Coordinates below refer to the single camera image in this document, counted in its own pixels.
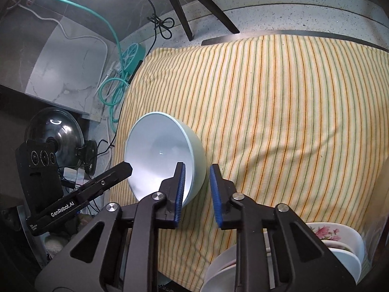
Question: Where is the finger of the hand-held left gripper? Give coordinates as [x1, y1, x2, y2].
[77, 161, 134, 202]

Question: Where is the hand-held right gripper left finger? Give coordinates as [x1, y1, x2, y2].
[35, 162, 186, 292]

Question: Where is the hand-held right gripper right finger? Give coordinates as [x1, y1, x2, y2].
[210, 163, 358, 292]

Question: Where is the light green bowl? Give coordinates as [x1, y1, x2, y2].
[125, 111, 206, 209]

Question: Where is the round white plate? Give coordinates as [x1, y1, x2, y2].
[203, 243, 362, 292]

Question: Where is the oval white plate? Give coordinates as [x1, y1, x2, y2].
[334, 223, 365, 260]

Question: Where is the black round holder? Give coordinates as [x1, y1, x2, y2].
[76, 140, 98, 175]

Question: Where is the dark glass pot lid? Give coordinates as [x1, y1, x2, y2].
[24, 107, 85, 159]

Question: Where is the yellow striped cloth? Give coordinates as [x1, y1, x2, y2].
[108, 35, 389, 292]

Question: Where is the black tripod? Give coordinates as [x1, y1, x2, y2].
[158, 0, 240, 41]

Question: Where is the teal cable reel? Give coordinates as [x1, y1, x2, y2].
[123, 44, 145, 69]

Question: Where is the teal cable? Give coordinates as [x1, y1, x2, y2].
[23, 0, 143, 131]

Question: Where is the white cable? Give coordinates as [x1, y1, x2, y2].
[6, 1, 111, 98]

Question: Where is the black knotted cable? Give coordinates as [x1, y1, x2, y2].
[129, 0, 176, 41]

